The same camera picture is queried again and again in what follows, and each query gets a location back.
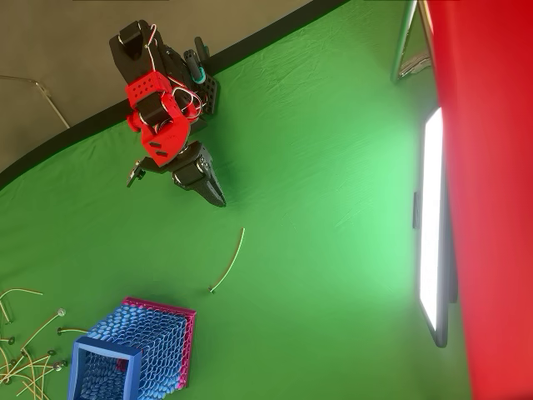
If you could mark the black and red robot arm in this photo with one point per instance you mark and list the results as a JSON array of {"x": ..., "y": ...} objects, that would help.
[{"x": 133, "y": 46}]

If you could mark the blue and pink mesh basket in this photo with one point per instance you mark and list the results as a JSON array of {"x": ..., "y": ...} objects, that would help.
[{"x": 158, "y": 333}]

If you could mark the green cloth with black border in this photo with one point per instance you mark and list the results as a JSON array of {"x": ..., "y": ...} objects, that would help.
[{"x": 291, "y": 166}]

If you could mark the white LED light panel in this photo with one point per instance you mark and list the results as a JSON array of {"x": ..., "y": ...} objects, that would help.
[{"x": 431, "y": 208}]

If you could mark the large red blurred object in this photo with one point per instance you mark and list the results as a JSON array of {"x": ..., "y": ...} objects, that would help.
[{"x": 491, "y": 187}]

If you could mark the black pegboard base plate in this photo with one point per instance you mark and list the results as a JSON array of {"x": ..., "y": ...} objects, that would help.
[{"x": 208, "y": 96}]

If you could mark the chrome tube frame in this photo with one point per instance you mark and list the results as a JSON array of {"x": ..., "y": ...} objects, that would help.
[{"x": 403, "y": 41}]

